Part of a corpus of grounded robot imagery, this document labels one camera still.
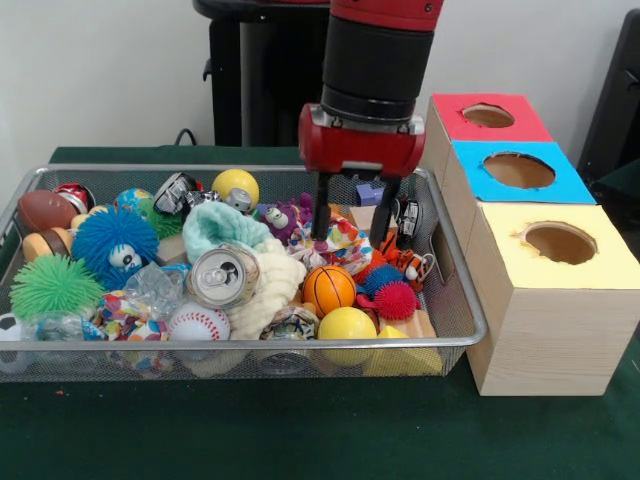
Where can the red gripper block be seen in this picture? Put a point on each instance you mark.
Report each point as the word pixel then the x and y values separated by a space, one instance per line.
pixel 360 145

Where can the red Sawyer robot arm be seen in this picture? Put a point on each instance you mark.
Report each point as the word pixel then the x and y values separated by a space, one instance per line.
pixel 375 50

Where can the wooden box with three holes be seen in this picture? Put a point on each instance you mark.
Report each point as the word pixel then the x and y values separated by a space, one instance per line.
pixel 550 340

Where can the purple spiky monster toy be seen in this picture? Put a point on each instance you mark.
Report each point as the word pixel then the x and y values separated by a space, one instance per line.
pixel 280 217

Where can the orange toy basketball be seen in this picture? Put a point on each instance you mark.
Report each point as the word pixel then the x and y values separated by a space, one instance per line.
pixel 327 292

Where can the cream knitted cloth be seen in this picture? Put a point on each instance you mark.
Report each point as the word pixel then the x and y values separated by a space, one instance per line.
pixel 275 280

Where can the plain yellow ball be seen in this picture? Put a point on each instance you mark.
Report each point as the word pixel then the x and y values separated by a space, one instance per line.
pixel 347 325

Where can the mint green knitted cloth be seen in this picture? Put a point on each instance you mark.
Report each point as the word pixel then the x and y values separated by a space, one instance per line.
pixel 215 225

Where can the silver drink can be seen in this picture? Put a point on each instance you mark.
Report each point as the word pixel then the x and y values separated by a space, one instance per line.
pixel 220 277

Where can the blue spiky puffer ball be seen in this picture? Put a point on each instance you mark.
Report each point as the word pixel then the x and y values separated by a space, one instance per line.
pixel 105 235

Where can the brown toy football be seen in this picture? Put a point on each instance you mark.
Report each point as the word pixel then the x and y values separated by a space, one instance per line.
pixel 45 210

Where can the green spiky puffer ball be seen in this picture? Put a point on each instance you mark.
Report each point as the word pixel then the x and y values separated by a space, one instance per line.
pixel 50 287

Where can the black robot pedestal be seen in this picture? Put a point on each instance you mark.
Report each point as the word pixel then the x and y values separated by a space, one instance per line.
pixel 270 75

